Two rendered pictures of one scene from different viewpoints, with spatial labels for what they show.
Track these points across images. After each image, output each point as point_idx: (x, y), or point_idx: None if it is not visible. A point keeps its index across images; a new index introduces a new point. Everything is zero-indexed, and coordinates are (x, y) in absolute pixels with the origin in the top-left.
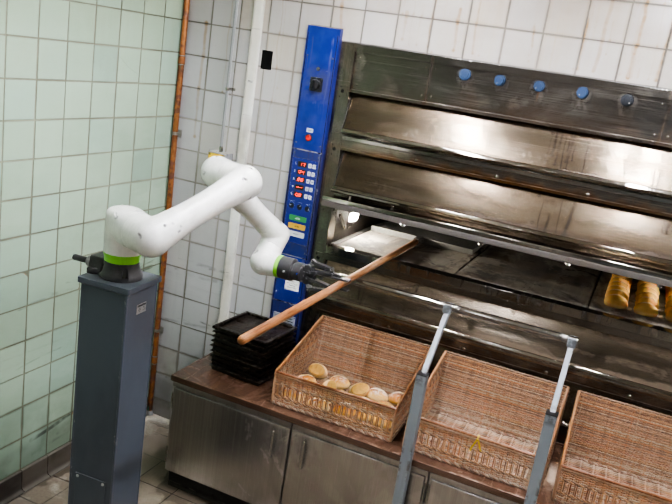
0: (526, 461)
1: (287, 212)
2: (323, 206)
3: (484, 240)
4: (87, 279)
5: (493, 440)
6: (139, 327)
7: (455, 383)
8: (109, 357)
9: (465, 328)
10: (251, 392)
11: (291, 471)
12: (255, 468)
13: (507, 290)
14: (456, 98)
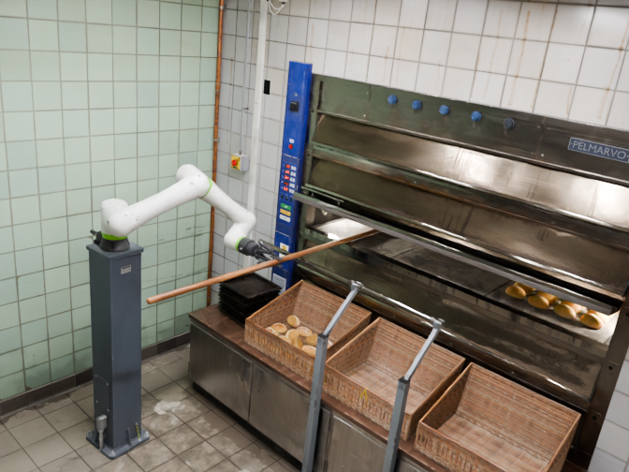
0: None
1: (279, 201)
2: None
3: (395, 234)
4: (90, 248)
5: None
6: (125, 282)
7: (384, 344)
8: (105, 301)
9: None
10: (236, 331)
11: (254, 392)
12: (234, 387)
13: (423, 274)
14: (387, 118)
